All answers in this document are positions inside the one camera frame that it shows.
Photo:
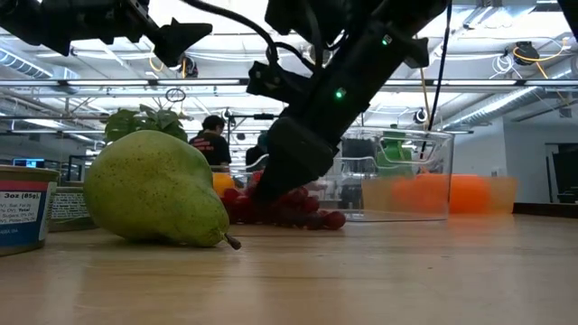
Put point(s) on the orange translucent plastic bin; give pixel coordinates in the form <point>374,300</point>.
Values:
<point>503,194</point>

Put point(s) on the green potted plant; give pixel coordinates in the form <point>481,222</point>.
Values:
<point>149,119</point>

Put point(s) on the person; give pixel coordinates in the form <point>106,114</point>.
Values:
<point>255,155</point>
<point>212,149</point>

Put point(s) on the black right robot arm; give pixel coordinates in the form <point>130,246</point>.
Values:
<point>406,13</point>

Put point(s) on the green label tin can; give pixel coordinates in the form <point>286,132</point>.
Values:
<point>68,207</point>

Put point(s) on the green pear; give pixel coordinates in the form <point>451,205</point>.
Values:
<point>153,189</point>

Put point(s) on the green plastic bottle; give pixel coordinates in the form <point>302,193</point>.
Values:
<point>395,158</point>

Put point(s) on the silver ventilation duct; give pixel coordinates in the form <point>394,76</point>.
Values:
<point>496,106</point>

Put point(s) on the orange fruit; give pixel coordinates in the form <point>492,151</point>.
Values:
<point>222,184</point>

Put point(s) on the long ceiling light strip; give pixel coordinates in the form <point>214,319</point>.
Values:
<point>113,82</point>

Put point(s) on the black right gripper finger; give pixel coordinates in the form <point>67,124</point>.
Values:
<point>298,158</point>

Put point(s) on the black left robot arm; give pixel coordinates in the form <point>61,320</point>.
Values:
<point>45,20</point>

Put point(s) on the orange plastic bottle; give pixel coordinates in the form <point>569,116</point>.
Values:
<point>469,194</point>

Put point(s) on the blue label tin can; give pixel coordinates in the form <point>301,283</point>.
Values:
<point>22,212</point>

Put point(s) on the red grape bunch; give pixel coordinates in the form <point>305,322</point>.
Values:
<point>316,219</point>

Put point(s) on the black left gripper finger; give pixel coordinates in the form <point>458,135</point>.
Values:
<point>178,38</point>

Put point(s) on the computer monitor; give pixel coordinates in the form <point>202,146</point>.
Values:
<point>28,162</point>

